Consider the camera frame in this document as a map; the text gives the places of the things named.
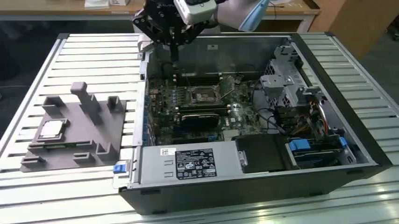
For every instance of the blue plastic clip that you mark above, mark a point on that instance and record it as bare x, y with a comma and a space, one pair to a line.
343, 142

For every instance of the blue disk carrier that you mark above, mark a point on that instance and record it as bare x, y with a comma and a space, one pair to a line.
299, 144

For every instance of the black graphics card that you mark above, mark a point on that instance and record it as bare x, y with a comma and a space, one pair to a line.
198, 121

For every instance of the silver metal drive cage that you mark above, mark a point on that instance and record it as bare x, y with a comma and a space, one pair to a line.
273, 81

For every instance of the green RAM stick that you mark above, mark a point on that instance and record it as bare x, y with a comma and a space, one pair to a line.
58, 146

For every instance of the green motherboard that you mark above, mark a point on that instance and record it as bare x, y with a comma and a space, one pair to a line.
242, 116

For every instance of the blue case latch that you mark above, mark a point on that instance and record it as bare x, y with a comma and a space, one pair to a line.
118, 168

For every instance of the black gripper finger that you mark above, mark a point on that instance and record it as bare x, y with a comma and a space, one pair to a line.
149, 28
190, 32

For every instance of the small silver heatsink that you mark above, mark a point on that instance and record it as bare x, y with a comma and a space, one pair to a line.
232, 135

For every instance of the grey plastic parts rack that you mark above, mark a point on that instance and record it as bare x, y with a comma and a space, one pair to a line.
77, 130

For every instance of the large white box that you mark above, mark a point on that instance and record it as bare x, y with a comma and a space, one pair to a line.
96, 4

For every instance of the white papers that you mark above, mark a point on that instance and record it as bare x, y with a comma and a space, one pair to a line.
283, 2

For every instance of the silver square CPU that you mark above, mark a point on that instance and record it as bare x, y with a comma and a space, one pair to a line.
52, 129

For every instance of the black RAM slot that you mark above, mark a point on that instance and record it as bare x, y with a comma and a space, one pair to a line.
181, 78
181, 82

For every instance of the black open PC case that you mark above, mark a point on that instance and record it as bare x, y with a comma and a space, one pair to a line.
217, 196

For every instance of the black expansion slot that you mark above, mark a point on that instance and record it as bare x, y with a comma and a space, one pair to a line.
189, 140

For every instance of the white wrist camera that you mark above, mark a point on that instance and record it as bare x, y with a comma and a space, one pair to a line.
196, 12

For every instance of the wooden desk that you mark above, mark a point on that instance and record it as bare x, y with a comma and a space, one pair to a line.
61, 10

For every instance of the small white box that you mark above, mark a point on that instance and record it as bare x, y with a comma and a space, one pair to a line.
117, 2

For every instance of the grey power supply unit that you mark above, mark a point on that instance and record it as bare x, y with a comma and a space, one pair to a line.
154, 161

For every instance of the wooden cabinet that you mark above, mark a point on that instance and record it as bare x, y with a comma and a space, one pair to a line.
357, 23

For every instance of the black CPU socket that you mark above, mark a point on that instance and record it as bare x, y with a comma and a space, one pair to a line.
204, 95

